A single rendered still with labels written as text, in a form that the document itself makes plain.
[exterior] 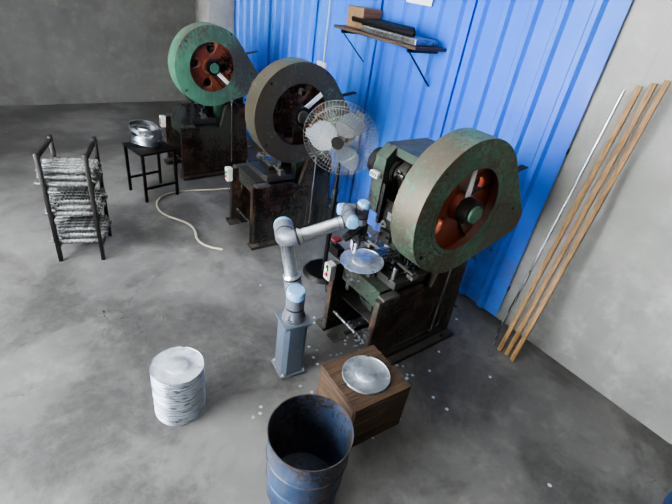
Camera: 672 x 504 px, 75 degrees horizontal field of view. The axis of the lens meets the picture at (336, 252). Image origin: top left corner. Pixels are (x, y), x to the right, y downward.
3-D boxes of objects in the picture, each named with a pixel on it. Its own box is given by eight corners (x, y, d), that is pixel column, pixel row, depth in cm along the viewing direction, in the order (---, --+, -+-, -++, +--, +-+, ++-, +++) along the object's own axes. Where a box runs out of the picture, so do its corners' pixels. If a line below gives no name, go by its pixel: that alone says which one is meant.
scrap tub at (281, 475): (288, 543, 209) (296, 489, 184) (248, 472, 236) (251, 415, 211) (355, 497, 233) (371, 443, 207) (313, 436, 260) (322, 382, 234)
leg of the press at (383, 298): (366, 379, 303) (392, 274, 255) (356, 368, 311) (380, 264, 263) (452, 335, 354) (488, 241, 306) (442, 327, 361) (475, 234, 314)
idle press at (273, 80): (250, 264, 400) (257, 62, 308) (211, 216, 465) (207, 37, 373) (378, 234, 481) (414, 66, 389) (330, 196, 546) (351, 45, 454)
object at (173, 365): (197, 387, 236) (197, 386, 236) (142, 384, 233) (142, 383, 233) (208, 349, 261) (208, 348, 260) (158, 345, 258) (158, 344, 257)
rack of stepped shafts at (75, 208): (110, 259, 378) (93, 155, 327) (50, 262, 364) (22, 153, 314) (117, 234, 412) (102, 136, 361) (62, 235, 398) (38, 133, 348)
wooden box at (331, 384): (346, 450, 255) (356, 412, 237) (314, 401, 281) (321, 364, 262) (399, 423, 275) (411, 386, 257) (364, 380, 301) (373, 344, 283)
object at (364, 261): (331, 254, 288) (332, 253, 288) (368, 245, 302) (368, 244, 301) (354, 278, 268) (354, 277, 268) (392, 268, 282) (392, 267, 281)
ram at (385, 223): (388, 247, 283) (397, 207, 267) (373, 236, 292) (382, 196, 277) (407, 242, 292) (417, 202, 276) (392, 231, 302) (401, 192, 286)
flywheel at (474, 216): (417, 288, 239) (446, 166, 198) (392, 269, 252) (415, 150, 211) (498, 251, 276) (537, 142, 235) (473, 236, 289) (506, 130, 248)
